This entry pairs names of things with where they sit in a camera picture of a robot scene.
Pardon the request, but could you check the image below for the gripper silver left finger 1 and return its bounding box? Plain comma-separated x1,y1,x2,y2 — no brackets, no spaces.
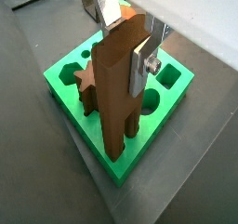
93,0,126,37

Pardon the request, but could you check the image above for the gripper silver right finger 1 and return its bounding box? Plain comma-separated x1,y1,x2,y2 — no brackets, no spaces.
129,13,169,98

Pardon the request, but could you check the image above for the brown square-circle forked object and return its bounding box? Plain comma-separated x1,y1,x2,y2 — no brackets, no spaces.
91,14,149,161

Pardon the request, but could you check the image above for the green fixture base block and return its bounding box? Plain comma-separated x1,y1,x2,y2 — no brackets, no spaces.
44,32,193,186

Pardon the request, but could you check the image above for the red cylinder peg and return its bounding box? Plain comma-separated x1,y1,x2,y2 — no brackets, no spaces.
120,5,137,20

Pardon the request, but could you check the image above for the dark grey curved cradle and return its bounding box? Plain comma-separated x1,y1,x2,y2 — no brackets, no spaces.
81,0,100,23

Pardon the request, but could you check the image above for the brown star peg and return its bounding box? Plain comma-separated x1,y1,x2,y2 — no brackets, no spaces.
73,60,99,116

